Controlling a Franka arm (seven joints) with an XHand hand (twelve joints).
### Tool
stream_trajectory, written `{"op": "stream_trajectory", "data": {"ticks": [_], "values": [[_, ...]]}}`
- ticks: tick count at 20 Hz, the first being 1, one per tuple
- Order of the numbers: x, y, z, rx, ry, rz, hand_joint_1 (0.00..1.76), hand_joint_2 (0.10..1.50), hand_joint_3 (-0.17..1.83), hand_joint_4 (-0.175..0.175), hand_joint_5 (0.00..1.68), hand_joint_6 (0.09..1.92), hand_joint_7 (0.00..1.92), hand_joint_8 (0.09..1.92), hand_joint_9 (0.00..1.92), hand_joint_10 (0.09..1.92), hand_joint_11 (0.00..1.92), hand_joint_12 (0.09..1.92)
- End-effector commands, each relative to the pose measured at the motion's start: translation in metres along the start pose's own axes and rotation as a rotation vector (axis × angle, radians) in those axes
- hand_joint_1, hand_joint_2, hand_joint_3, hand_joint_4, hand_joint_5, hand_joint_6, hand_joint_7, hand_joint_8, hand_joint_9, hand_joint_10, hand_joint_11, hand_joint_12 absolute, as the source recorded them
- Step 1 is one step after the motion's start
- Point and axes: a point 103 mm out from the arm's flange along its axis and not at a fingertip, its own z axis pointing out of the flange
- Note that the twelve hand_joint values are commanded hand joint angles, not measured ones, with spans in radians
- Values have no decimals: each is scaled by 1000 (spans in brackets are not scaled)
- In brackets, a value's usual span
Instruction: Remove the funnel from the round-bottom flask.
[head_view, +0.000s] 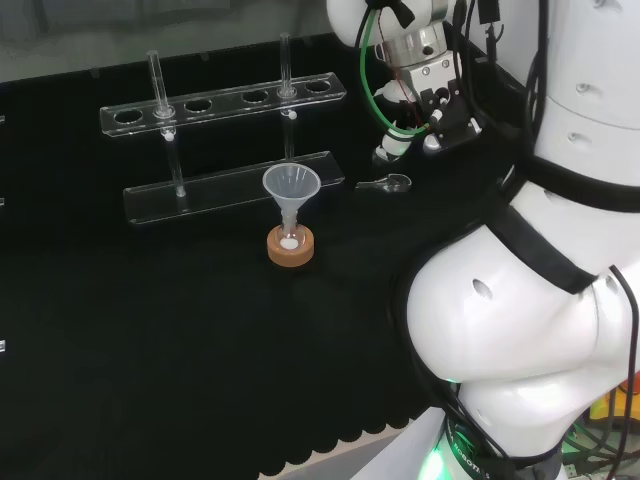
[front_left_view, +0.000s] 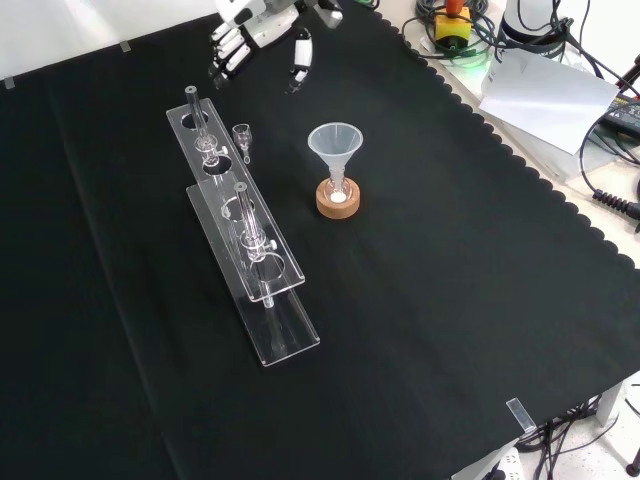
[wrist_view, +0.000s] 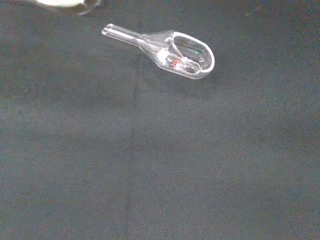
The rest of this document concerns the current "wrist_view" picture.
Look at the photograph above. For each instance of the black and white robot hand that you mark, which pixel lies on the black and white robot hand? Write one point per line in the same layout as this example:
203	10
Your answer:
62	2

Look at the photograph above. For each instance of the black bench cloth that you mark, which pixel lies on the black bench cloth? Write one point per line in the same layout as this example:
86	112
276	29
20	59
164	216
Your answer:
160	162

